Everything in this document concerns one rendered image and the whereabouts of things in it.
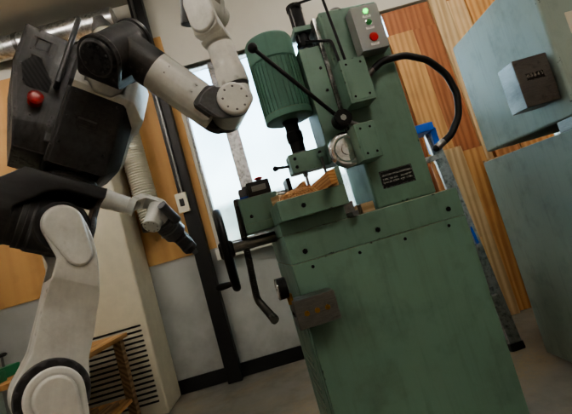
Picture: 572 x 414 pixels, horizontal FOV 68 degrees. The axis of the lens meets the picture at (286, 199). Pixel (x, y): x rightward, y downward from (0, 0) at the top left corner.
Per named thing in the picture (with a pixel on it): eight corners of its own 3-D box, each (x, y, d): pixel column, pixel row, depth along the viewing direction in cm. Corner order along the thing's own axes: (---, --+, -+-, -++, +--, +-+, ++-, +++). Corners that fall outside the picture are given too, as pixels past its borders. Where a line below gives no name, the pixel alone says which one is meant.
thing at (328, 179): (298, 208, 178) (295, 198, 178) (303, 206, 178) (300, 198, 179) (331, 184, 117) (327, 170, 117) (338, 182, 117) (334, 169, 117)
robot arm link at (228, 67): (237, 33, 98) (266, 109, 97) (231, 55, 108) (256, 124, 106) (193, 42, 95) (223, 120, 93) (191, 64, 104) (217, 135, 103)
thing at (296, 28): (294, 54, 160) (283, 14, 162) (315, 50, 161) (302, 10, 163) (298, 44, 152) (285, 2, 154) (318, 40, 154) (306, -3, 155)
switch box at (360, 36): (357, 60, 147) (344, 17, 148) (384, 53, 148) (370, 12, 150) (363, 51, 141) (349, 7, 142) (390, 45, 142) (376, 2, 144)
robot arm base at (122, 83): (129, 63, 86) (82, 25, 84) (110, 106, 94) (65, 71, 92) (166, 42, 98) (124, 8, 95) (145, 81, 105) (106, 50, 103)
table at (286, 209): (244, 238, 178) (241, 224, 179) (312, 219, 183) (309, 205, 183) (249, 231, 118) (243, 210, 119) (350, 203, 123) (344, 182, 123)
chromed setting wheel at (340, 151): (333, 173, 141) (323, 137, 142) (367, 163, 142) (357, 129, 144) (334, 171, 138) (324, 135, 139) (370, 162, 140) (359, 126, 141)
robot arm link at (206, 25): (200, -21, 96) (220, 32, 95) (219, -5, 105) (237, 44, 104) (177, -6, 98) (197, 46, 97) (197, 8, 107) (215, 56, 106)
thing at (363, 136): (356, 166, 142) (346, 132, 143) (374, 161, 143) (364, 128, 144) (363, 160, 133) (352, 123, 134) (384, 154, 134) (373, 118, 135)
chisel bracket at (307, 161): (291, 181, 153) (285, 159, 154) (328, 171, 156) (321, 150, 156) (294, 177, 146) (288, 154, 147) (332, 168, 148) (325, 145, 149)
